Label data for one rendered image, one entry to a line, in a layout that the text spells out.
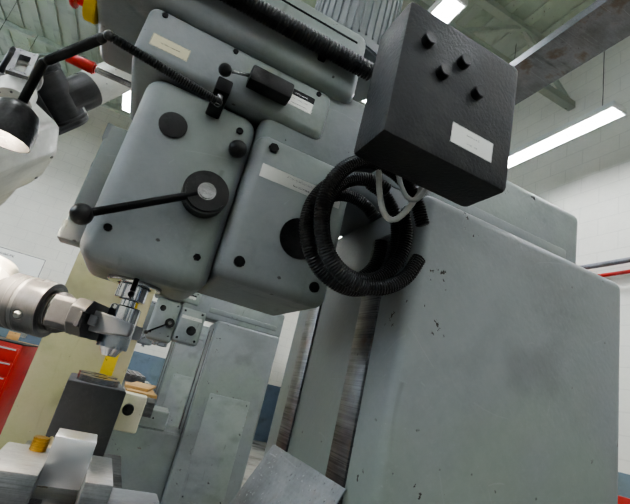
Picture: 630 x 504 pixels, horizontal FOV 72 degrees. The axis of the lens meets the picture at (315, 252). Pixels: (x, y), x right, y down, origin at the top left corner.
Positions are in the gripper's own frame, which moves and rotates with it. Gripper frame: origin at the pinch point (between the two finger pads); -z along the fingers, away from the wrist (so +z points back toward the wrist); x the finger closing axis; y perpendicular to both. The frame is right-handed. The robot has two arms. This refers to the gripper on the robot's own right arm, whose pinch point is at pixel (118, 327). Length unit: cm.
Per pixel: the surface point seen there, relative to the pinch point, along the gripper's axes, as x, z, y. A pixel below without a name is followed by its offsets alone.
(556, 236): 18, -80, -45
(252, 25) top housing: -11, -7, -54
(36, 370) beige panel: 151, 87, 24
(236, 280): -5.6, -16.5, -11.1
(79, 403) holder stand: 27.9, 12.6, 15.8
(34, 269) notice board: 777, 494, -91
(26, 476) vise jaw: -12.0, -0.8, 19.4
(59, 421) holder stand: 27.0, 14.7, 19.9
